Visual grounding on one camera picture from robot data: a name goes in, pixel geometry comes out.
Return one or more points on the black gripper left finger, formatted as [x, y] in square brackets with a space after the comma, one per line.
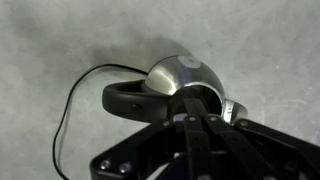
[196, 150]

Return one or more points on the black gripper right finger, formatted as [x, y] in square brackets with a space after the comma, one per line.
[246, 150]

